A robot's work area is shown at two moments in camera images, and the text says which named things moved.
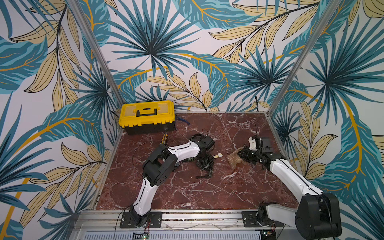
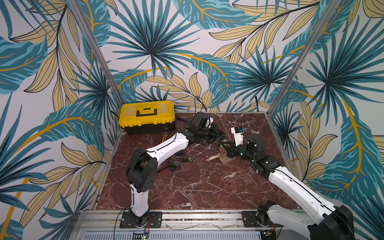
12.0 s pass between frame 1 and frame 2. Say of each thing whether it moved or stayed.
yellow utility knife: stayed
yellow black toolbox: stayed
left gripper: moved
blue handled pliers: stayed
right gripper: moved
